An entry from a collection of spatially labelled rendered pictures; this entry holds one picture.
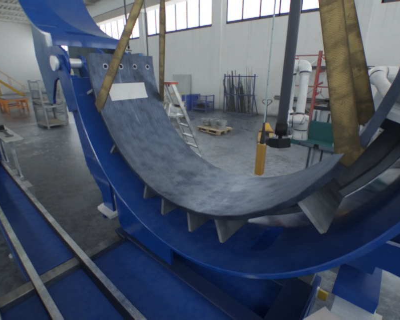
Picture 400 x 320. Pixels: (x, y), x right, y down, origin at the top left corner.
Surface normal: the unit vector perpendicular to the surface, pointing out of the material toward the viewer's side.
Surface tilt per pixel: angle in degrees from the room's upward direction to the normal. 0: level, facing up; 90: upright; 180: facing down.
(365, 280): 0
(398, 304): 0
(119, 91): 75
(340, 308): 0
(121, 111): 65
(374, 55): 90
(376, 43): 90
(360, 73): 98
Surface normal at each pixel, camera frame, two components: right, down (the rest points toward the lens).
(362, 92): -0.46, 0.43
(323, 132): -0.72, 0.25
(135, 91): 0.73, -0.02
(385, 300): 0.00, -0.93
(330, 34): -0.84, -0.06
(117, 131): 0.62, -0.35
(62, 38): 0.76, 0.27
